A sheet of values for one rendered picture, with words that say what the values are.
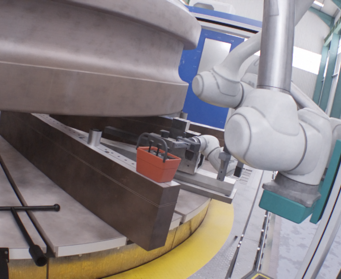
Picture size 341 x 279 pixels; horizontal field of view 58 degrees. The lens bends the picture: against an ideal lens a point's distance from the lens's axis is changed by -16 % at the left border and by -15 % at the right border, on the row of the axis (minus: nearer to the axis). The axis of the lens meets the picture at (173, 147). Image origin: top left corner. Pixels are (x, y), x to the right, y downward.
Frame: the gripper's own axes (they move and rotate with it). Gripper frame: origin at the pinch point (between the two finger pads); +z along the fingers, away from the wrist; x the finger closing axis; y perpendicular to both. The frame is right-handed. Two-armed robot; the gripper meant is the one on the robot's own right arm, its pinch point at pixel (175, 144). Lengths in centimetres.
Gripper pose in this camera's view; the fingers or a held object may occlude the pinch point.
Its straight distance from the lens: 186.2
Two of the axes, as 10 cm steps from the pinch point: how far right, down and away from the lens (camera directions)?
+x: 7.5, 3.1, -5.9
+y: 2.3, -9.5, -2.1
